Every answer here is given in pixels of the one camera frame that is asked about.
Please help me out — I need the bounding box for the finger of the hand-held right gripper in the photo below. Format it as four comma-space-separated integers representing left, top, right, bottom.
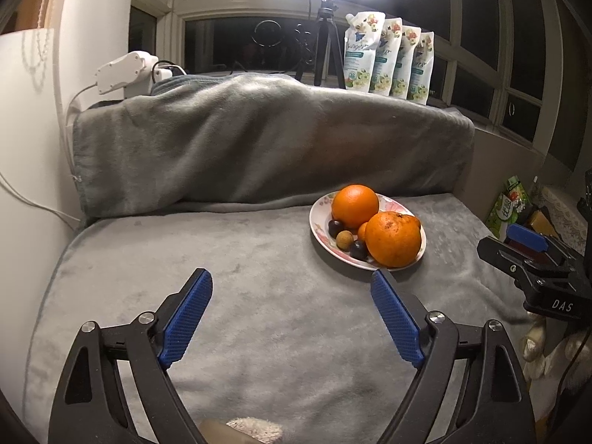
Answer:
505, 223, 569, 264
476, 236, 551, 283

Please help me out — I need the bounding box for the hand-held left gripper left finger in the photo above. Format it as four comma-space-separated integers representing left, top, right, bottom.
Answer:
47, 267, 214, 444

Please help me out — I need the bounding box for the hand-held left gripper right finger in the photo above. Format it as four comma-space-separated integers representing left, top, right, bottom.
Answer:
370, 268, 537, 444

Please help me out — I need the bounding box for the large rough orange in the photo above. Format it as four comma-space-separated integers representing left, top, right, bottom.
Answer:
364, 211, 423, 268

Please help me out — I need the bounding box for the large smooth orange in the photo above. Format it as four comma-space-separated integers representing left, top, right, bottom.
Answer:
332, 185, 380, 228

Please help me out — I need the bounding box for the white floral plate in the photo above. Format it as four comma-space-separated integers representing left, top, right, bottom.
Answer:
309, 191, 427, 272

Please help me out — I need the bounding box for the person's right hand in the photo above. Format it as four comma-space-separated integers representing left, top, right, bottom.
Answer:
522, 317, 592, 377

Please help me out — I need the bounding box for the brown box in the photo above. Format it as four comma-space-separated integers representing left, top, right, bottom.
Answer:
527, 210, 560, 241

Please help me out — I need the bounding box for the green packet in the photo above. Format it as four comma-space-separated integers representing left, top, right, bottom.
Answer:
485, 176, 529, 241

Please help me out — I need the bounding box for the beige lace cloth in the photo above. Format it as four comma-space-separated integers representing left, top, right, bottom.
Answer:
539, 185, 590, 255

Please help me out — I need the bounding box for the light grey fleece blanket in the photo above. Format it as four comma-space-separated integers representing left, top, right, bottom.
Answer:
23, 192, 532, 444

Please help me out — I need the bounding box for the fluffy pale sleeve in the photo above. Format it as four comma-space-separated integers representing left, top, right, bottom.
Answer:
226, 417, 284, 444

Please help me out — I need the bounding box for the grey pillow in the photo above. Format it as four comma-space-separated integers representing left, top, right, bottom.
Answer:
71, 73, 475, 220

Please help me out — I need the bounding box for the white floral refill pouch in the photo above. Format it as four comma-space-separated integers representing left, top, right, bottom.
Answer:
391, 25, 421, 101
407, 31, 434, 105
344, 11, 387, 94
374, 17, 403, 98

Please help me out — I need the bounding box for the white curved cabinet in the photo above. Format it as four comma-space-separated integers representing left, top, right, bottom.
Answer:
0, 28, 88, 426

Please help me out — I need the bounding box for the white power strip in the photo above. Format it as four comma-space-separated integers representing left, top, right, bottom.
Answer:
95, 51, 158, 99

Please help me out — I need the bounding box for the black tripod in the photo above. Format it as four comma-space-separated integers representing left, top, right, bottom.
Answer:
293, 0, 347, 88

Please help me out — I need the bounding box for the black cable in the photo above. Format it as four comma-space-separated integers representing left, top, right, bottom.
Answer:
552, 324, 586, 426

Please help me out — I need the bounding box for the thin white cable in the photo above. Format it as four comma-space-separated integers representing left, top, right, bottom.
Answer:
0, 171, 81, 229

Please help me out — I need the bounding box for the window frame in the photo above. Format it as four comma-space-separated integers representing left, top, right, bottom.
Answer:
129, 0, 592, 181

